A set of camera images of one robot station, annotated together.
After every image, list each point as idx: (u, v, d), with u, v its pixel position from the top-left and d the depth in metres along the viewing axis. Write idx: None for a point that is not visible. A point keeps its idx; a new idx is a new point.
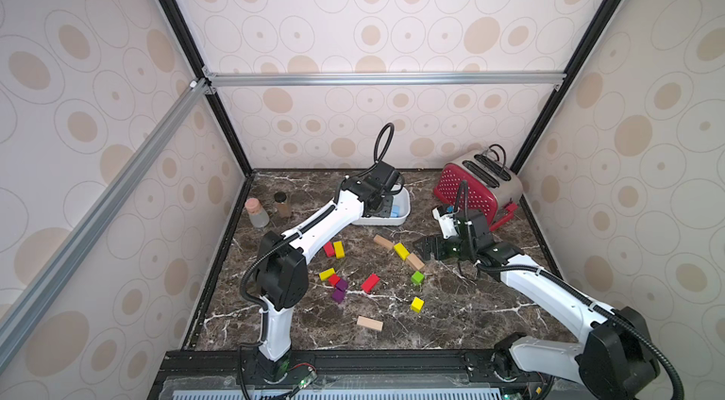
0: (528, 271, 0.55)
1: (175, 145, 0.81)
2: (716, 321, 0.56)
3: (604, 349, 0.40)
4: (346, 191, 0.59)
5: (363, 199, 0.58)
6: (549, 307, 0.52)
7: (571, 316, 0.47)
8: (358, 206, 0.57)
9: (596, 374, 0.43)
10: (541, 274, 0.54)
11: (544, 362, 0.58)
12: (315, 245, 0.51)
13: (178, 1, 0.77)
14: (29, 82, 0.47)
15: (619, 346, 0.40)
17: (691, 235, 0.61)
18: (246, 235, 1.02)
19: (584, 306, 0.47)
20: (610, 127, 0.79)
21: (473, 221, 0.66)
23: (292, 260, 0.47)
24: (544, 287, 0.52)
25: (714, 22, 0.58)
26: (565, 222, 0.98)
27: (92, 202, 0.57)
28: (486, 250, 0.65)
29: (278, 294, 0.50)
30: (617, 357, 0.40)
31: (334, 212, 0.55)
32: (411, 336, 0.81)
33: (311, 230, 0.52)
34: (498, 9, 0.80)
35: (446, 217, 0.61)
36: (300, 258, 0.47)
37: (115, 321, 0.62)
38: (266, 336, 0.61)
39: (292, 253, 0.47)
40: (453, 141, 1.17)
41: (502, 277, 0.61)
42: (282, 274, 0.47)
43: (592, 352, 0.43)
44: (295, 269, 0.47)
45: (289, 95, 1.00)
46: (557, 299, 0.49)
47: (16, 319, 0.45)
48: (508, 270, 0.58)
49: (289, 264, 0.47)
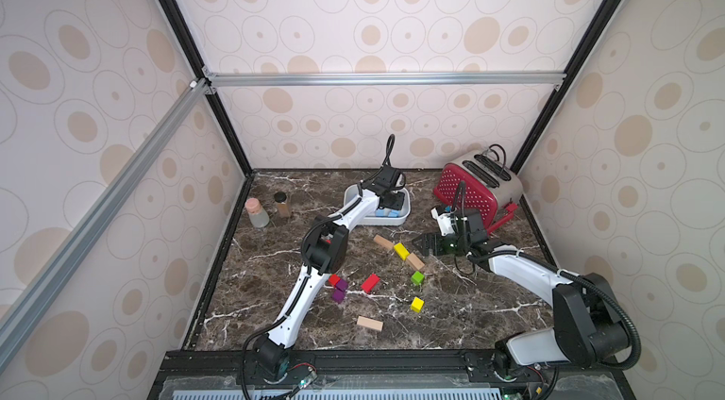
0: (509, 254, 0.62)
1: (175, 145, 0.81)
2: (716, 322, 0.56)
3: (566, 307, 0.45)
4: (366, 191, 0.79)
5: (379, 195, 0.78)
6: (527, 281, 0.57)
7: (542, 285, 0.53)
8: (376, 200, 0.78)
9: (567, 336, 0.47)
10: (520, 256, 0.61)
11: (535, 349, 0.59)
12: (350, 226, 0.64)
13: (179, 1, 0.77)
14: (29, 82, 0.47)
15: (581, 304, 0.44)
17: (691, 235, 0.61)
18: (245, 235, 1.02)
19: (553, 274, 0.52)
20: (610, 127, 0.79)
21: (468, 218, 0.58)
23: (340, 233, 0.65)
24: (520, 262, 0.59)
25: (715, 22, 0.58)
26: (566, 222, 0.97)
27: (92, 202, 0.57)
28: (480, 243, 0.72)
29: (328, 264, 0.67)
30: (580, 313, 0.44)
31: (362, 204, 0.74)
32: (411, 336, 0.81)
33: (350, 214, 0.70)
34: (498, 10, 0.80)
35: (445, 217, 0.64)
36: (345, 230, 0.65)
37: (115, 321, 0.62)
38: (292, 310, 0.67)
39: (338, 227, 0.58)
40: (452, 142, 1.18)
41: (490, 264, 0.68)
42: (333, 245, 0.66)
43: (561, 313, 0.47)
44: (344, 240, 0.65)
45: (289, 95, 1.00)
46: (531, 271, 0.56)
47: (17, 318, 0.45)
48: (495, 256, 0.65)
49: (340, 235, 0.65)
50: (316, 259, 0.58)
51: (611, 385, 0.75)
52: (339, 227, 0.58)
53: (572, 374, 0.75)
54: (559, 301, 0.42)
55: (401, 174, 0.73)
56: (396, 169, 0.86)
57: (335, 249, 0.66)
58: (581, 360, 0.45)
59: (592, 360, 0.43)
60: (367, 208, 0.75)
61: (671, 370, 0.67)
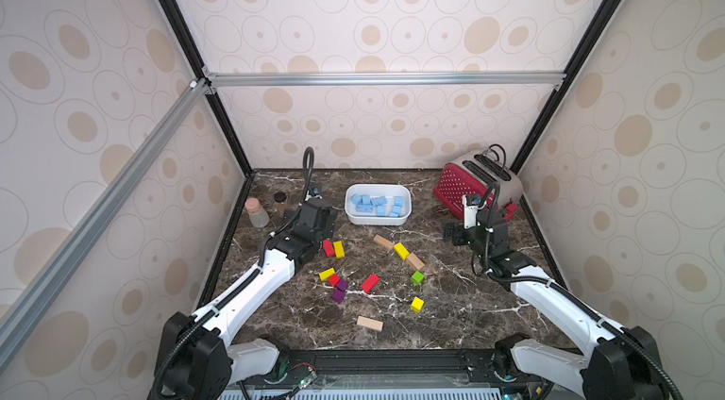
0: (538, 283, 0.55)
1: (175, 145, 0.81)
2: (716, 323, 0.56)
3: (608, 366, 0.40)
4: (274, 251, 0.54)
5: (294, 257, 0.54)
6: (557, 318, 0.51)
7: (579, 332, 0.47)
8: (289, 264, 0.53)
9: (598, 391, 0.43)
10: (551, 288, 0.53)
11: (547, 370, 0.57)
12: (241, 314, 0.45)
13: (179, 2, 0.78)
14: (30, 83, 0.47)
15: (625, 364, 0.40)
17: (692, 236, 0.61)
18: (246, 235, 1.02)
19: (594, 322, 0.46)
20: (610, 128, 0.79)
21: (495, 230, 0.64)
23: (206, 345, 0.39)
24: (551, 301, 0.52)
25: (715, 22, 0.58)
26: (565, 222, 0.98)
27: (92, 202, 0.57)
28: (500, 261, 0.63)
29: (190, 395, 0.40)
30: (622, 376, 0.39)
31: (261, 277, 0.49)
32: (411, 336, 0.81)
33: (229, 305, 0.44)
34: (497, 10, 0.80)
35: (472, 208, 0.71)
36: (217, 341, 0.40)
37: (115, 321, 0.62)
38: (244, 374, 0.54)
39: (205, 338, 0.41)
40: (452, 141, 1.17)
41: (513, 287, 0.61)
42: (197, 366, 0.39)
43: (597, 369, 0.42)
44: (210, 357, 0.38)
45: (289, 95, 1.00)
46: (564, 312, 0.49)
47: (16, 319, 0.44)
48: (518, 281, 0.59)
49: (204, 352, 0.39)
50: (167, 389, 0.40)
51: None
52: (208, 335, 0.40)
53: None
54: (598, 358, 0.41)
55: (325, 210, 0.61)
56: (318, 209, 0.59)
57: (199, 374, 0.39)
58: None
59: None
60: (270, 281, 0.50)
61: (671, 371, 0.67)
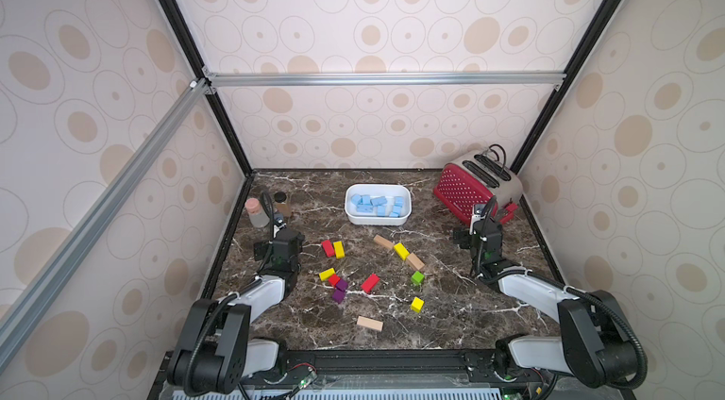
0: (518, 274, 0.63)
1: (175, 145, 0.81)
2: (716, 323, 0.56)
3: (572, 321, 0.45)
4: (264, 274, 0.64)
5: (283, 280, 0.63)
6: (535, 298, 0.57)
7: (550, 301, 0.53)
8: (282, 280, 0.62)
9: (577, 354, 0.45)
10: (529, 275, 0.61)
11: (541, 357, 0.58)
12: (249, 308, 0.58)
13: (179, 2, 0.78)
14: (29, 82, 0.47)
15: (586, 318, 0.44)
17: (692, 236, 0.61)
18: (246, 235, 1.02)
19: (559, 291, 0.53)
20: (610, 128, 0.79)
21: (488, 239, 0.71)
23: (237, 312, 0.45)
24: (530, 281, 0.59)
25: (715, 22, 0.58)
26: (565, 222, 0.98)
27: (92, 202, 0.57)
28: (490, 266, 0.70)
29: (227, 359, 0.42)
30: (585, 328, 0.44)
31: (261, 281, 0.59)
32: (411, 336, 0.81)
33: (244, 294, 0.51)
34: (497, 10, 0.80)
35: (476, 214, 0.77)
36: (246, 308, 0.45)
37: (115, 321, 0.62)
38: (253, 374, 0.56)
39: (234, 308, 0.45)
40: (452, 141, 1.17)
41: (500, 285, 0.67)
42: (228, 332, 0.43)
43: (569, 329, 0.46)
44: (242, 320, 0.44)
45: (289, 95, 1.00)
46: (539, 288, 0.56)
47: (16, 320, 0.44)
48: (504, 276, 0.65)
49: (236, 316, 0.44)
50: (200, 377, 0.41)
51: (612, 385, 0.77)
52: (234, 308, 0.45)
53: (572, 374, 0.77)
54: (565, 315, 0.46)
55: (297, 240, 0.70)
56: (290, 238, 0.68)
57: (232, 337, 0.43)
58: (591, 377, 0.43)
59: (601, 378, 0.41)
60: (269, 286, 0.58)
61: (671, 371, 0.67)
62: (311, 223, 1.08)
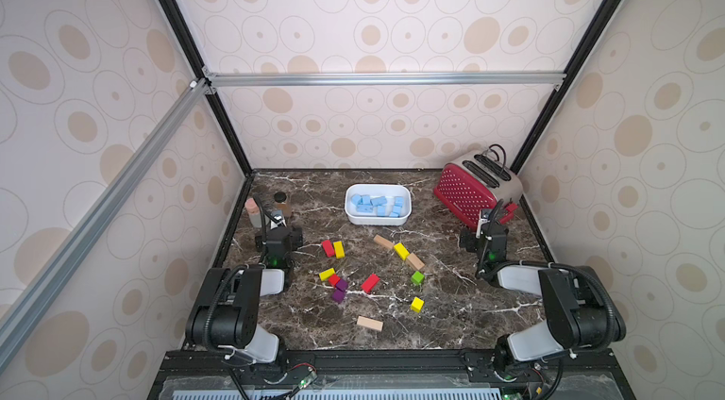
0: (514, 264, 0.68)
1: (175, 145, 0.81)
2: (716, 322, 0.56)
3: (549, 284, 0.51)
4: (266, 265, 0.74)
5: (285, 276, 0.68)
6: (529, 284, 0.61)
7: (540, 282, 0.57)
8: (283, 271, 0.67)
9: (556, 320, 0.49)
10: (525, 265, 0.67)
11: (535, 342, 0.60)
12: None
13: (179, 2, 0.78)
14: (29, 82, 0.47)
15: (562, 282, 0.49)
17: (692, 236, 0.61)
18: (246, 235, 1.02)
19: None
20: (610, 128, 0.79)
21: (493, 238, 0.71)
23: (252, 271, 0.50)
24: (524, 269, 0.64)
25: (715, 22, 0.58)
26: (565, 222, 0.98)
27: (92, 202, 0.57)
28: (492, 263, 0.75)
29: (244, 314, 0.45)
30: (560, 290, 0.48)
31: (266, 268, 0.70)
32: (411, 336, 0.81)
33: None
34: (498, 10, 0.80)
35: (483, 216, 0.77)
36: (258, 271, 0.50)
37: (115, 321, 0.62)
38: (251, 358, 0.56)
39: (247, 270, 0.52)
40: (452, 141, 1.17)
41: (498, 279, 0.71)
42: (245, 287, 0.48)
43: (547, 295, 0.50)
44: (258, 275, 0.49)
45: (289, 95, 1.00)
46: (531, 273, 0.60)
47: (16, 319, 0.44)
48: (502, 270, 0.71)
49: (252, 272, 0.50)
50: (217, 332, 0.44)
51: (611, 385, 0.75)
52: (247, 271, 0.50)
53: (571, 374, 0.75)
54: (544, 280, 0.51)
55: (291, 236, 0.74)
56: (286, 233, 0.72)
57: (249, 289, 0.48)
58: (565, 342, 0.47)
59: (574, 336, 0.45)
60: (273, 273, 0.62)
61: (671, 370, 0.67)
62: (311, 222, 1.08)
